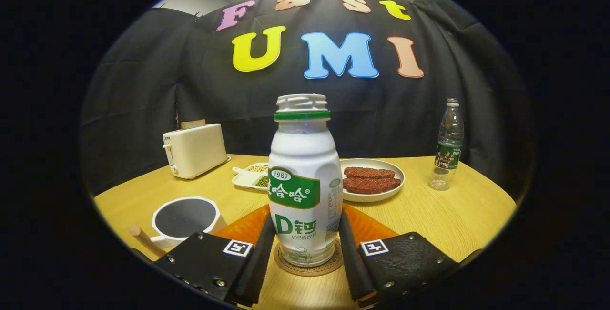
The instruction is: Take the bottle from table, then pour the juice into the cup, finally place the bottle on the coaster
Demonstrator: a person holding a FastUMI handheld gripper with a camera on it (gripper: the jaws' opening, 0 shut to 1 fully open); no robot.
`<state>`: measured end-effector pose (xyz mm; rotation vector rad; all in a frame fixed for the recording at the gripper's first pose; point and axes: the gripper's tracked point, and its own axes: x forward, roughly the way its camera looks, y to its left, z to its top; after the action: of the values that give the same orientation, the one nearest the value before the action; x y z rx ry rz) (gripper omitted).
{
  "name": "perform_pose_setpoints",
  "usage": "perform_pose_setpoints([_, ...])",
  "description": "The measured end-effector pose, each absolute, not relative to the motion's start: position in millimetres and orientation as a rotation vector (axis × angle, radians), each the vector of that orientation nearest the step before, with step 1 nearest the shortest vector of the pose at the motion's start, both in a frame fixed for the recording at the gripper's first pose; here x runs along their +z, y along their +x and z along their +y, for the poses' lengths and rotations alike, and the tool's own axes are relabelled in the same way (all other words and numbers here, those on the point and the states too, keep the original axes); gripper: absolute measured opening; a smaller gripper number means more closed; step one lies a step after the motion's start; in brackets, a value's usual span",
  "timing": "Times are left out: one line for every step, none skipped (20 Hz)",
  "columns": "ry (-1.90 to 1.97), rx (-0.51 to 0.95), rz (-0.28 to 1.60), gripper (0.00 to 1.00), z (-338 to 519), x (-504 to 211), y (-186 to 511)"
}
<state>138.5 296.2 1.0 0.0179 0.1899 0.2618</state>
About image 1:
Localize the wooden table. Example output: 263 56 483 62
94 154 518 310

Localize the white toaster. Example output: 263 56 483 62
163 123 231 180

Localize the red meat slice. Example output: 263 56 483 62
344 167 397 180
343 177 402 195

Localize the round white plate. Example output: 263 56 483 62
339 158 406 203

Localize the round cork coaster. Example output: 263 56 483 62
274 238 345 277

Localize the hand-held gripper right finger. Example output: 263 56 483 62
338 204 460 308

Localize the white juice bottle green label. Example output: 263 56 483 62
268 93 344 268

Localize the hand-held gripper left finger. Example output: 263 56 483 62
152 204 277 308

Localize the white divided dish with beans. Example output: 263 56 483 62
232 162 270 191

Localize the clear plastic water bottle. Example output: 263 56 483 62
428 98 465 191

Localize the white cup wooden handle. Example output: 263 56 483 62
129 196 228 258

